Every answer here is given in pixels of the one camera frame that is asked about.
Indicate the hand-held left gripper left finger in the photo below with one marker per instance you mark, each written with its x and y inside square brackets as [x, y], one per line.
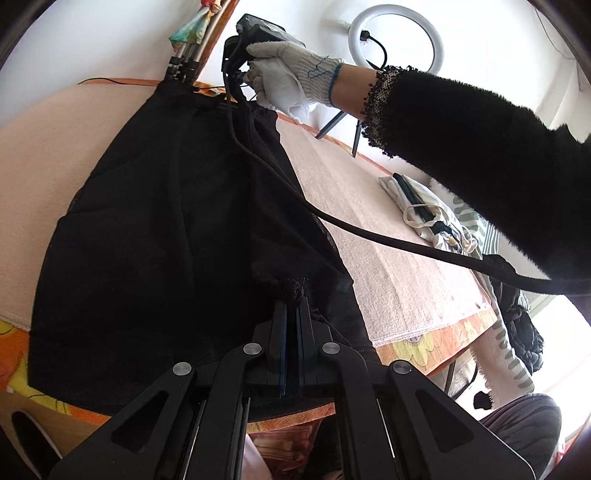
[282, 350]

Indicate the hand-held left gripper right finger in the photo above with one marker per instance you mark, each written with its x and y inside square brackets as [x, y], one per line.
[302, 350]

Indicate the black shorts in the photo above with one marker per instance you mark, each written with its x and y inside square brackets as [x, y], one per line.
[161, 240]

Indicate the person's right forearm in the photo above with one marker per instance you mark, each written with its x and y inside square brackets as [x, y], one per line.
[461, 138]

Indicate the person's right hand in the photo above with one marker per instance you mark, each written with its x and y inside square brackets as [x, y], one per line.
[286, 74]

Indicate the colourful patterned cloth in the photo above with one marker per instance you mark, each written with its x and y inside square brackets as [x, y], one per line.
[196, 23]

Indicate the silver tripod legs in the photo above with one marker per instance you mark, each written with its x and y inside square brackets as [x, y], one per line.
[184, 60]

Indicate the red striped cloth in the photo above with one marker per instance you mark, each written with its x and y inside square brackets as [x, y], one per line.
[281, 443]

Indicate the pink towel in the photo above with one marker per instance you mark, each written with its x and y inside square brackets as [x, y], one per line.
[392, 281]

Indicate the black tripod legs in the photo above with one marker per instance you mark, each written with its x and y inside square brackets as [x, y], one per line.
[330, 125]

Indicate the white garment with black stripe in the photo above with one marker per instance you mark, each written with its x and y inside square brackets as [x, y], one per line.
[397, 189]

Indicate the grey striped garment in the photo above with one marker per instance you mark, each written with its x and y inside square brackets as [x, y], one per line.
[485, 235]

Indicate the dark jacket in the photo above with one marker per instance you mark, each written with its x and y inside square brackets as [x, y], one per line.
[521, 332]

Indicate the person's grey trouser leg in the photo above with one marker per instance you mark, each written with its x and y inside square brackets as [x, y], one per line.
[521, 429]

